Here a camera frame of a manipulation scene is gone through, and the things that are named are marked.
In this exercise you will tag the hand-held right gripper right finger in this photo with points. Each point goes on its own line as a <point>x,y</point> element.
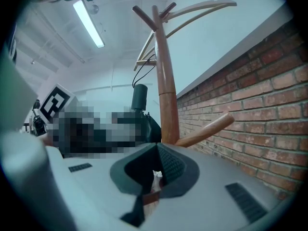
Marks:
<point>204,201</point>

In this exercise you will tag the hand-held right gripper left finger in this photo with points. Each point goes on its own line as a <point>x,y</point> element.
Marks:
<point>101,189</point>

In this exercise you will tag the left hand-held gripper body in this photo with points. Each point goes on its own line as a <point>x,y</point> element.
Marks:
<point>55,102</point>

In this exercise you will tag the black umbrella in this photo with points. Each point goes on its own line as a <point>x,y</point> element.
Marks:
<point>139,96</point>

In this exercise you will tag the wooden coat rack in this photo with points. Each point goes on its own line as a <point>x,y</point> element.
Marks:
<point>168,109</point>

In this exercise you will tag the long ceiling light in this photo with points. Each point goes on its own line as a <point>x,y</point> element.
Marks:
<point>89,23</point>

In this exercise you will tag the round ceiling sensor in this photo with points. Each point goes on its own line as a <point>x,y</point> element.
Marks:
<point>94,8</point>

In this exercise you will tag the pale wooden clothes hanger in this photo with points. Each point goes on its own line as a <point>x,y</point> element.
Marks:
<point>216,3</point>

